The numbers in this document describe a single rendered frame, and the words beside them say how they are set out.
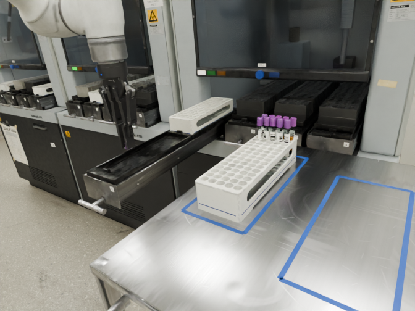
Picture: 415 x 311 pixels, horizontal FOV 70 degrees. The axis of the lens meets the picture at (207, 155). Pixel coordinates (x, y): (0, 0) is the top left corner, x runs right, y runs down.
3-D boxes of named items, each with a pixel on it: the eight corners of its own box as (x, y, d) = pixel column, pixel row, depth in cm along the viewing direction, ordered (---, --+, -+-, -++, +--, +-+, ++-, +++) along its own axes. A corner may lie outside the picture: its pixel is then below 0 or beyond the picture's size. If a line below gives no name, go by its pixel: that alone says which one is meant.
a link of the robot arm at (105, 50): (108, 36, 79) (112, 60, 81) (78, 39, 72) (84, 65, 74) (132, 35, 74) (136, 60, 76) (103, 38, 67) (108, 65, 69)
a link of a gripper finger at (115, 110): (108, 86, 76) (105, 85, 77) (115, 126, 81) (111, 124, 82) (120, 82, 79) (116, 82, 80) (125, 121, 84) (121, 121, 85)
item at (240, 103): (265, 116, 110) (266, 100, 107) (264, 118, 108) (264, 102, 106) (238, 113, 116) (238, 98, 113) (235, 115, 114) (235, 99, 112)
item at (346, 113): (356, 126, 94) (359, 108, 91) (354, 128, 92) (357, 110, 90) (318, 121, 100) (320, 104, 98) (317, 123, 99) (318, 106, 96)
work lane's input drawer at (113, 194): (215, 123, 134) (213, 103, 130) (242, 126, 127) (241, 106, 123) (74, 205, 79) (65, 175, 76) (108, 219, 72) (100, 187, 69)
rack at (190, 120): (213, 111, 127) (212, 97, 125) (234, 113, 122) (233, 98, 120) (170, 134, 105) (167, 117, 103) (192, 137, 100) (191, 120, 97)
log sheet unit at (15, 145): (13, 161, 235) (-3, 118, 220) (31, 168, 221) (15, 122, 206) (10, 162, 233) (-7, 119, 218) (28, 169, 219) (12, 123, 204)
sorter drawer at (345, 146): (345, 102, 148) (347, 84, 144) (376, 105, 141) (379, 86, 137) (301, 160, 94) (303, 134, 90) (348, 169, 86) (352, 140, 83)
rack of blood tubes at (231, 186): (260, 152, 81) (260, 131, 78) (296, 160, 75) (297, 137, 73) (196, 208, 59) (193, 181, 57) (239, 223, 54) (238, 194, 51)
